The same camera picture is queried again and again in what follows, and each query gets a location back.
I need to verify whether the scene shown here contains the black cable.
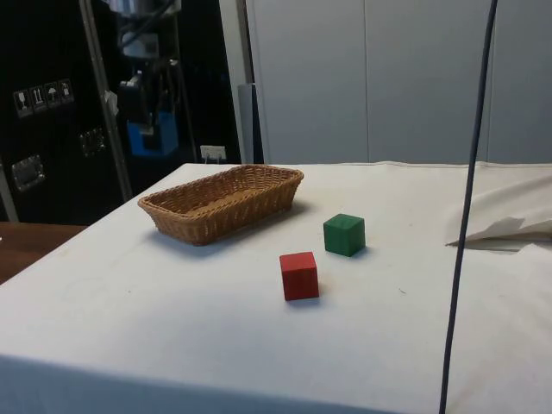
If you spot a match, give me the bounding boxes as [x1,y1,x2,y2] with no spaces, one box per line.
[438,0,500,414]

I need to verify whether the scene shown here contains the pale grey lockers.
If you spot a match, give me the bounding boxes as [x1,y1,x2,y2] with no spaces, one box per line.
[218,0,552,167]

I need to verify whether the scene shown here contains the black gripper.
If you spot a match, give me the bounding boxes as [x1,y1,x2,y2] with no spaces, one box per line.
[118,59,179,150]

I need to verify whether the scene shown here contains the red cube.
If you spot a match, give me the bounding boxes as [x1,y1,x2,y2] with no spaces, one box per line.
[279,251,321,302]

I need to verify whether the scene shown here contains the wicker basket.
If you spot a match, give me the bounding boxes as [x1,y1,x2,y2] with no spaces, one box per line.
[136,163,305,247]

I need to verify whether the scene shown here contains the green cube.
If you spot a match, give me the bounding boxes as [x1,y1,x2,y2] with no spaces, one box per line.
[323,212,367,258]

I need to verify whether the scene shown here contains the blue cube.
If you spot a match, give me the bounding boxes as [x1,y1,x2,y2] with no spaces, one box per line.
[126,110,179,157]

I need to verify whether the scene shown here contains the black cabinet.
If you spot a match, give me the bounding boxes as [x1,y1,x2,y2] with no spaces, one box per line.
[0,0,243,226]

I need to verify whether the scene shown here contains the white wall socket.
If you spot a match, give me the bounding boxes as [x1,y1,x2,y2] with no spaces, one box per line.
[199,145,228,162]

